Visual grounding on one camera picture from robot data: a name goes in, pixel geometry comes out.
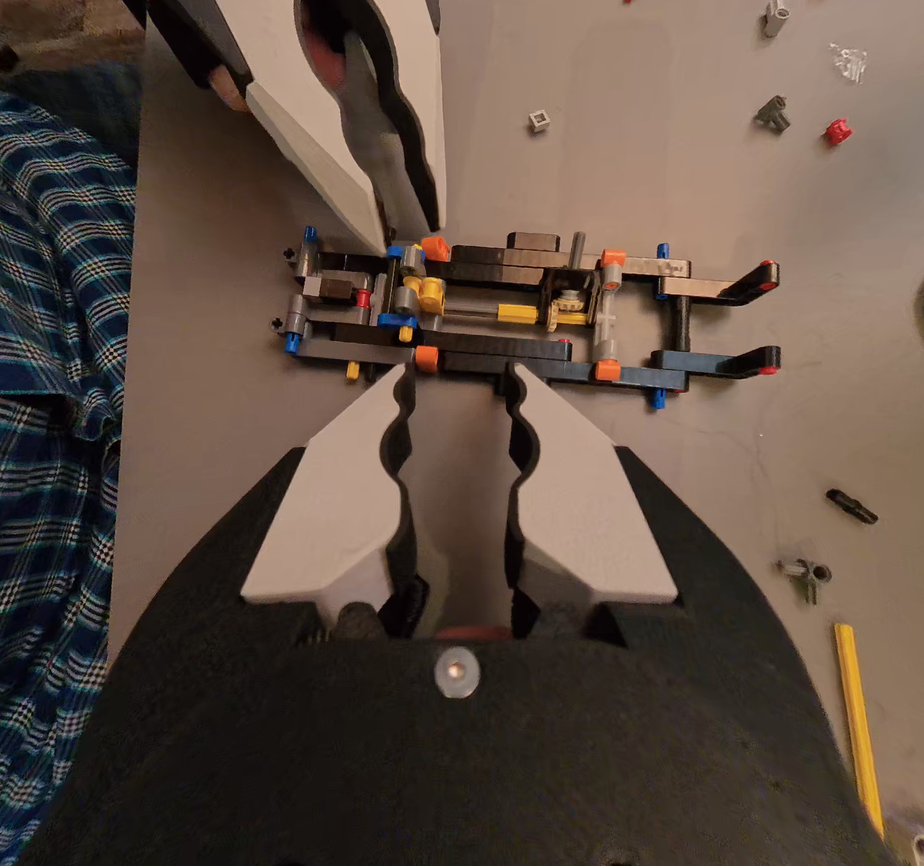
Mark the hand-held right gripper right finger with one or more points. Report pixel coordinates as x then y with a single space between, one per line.
585 512

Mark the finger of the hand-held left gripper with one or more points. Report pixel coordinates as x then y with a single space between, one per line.
274 65
419 72

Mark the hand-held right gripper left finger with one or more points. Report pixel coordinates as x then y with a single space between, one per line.
325 512

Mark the black lego car chassis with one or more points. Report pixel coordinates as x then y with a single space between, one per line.
491 274

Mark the small grey square lego piece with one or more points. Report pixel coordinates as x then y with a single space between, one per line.
538 121

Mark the grey lego axle connector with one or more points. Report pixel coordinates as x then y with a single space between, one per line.
807 574

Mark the black lego pin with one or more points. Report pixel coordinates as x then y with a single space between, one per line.
852 505

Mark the yellow lego axle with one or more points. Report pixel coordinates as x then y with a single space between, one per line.
857 729

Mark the dark grey lego connector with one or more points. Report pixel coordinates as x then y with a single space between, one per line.
774 113

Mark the light grey lego connector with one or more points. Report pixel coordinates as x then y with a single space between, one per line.
776 16

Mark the red lego bush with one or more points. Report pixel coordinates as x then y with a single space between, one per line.
837 131

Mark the transparent lego piece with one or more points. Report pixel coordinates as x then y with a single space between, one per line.
848 61

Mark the blue plaid shirt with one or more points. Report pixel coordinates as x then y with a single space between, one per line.
58 375

